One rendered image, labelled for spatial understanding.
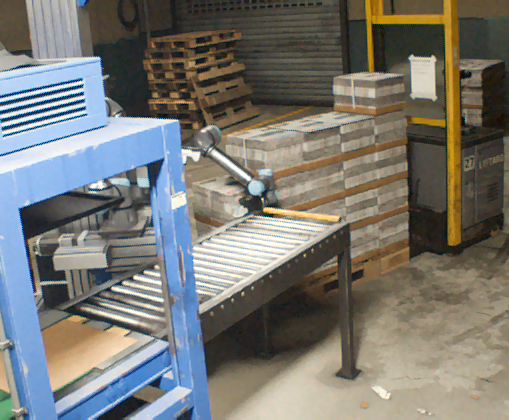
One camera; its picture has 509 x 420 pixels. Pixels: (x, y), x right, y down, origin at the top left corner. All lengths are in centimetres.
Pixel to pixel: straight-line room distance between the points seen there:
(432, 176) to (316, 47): 659
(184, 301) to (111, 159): 54
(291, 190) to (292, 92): 781
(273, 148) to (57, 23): 137
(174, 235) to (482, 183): 357
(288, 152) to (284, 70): 787
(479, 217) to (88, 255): 296
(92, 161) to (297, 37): 1013
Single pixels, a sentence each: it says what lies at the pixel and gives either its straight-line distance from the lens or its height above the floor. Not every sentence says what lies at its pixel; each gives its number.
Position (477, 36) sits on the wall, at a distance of 1076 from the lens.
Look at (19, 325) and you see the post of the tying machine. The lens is 188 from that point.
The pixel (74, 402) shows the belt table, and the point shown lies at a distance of 228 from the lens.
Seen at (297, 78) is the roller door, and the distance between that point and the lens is 1204.
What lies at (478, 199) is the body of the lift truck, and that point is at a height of 34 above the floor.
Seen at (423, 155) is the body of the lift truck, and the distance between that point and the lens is 548.
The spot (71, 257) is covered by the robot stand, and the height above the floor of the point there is 72.
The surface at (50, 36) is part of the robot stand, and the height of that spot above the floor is 176.
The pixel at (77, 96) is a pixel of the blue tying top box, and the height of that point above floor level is 165.
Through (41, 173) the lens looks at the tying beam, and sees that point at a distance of 186.
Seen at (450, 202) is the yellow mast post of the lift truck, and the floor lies 40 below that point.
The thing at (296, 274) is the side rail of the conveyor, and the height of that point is 72.
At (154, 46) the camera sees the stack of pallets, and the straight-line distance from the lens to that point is 1101.
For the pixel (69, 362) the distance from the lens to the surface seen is 250.
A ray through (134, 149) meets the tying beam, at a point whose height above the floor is 150.
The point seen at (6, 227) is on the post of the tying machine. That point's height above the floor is 142.
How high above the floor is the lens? 191
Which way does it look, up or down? 16 degrees down
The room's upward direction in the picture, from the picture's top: 5 degrees counter-clockwise
